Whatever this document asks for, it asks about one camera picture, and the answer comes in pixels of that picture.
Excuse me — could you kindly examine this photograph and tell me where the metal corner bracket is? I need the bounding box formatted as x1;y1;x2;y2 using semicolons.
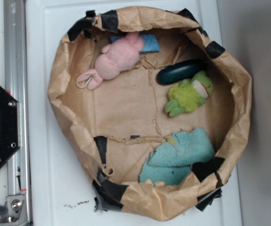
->
0;194;29;226

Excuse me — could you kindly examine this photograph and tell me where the aluminium frame rail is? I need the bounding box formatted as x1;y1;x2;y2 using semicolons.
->
3;0;33;226

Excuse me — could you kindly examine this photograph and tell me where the pink plush bunny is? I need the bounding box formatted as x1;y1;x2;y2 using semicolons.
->
76;32;144;90

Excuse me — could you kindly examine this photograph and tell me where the blue sponge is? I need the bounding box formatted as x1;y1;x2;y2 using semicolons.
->
102;32;160;54

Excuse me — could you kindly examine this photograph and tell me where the green plush frog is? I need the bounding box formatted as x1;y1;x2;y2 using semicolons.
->
164;70;214;117

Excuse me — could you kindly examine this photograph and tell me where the dark teal oval object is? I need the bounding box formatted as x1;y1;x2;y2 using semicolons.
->
156;59;207;85

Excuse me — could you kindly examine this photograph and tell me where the light teal towel cloth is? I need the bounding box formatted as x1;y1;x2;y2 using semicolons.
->
139;128;215;186

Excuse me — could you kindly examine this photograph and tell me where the brown paper bag bin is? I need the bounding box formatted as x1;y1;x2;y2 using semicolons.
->
48;6;252;221

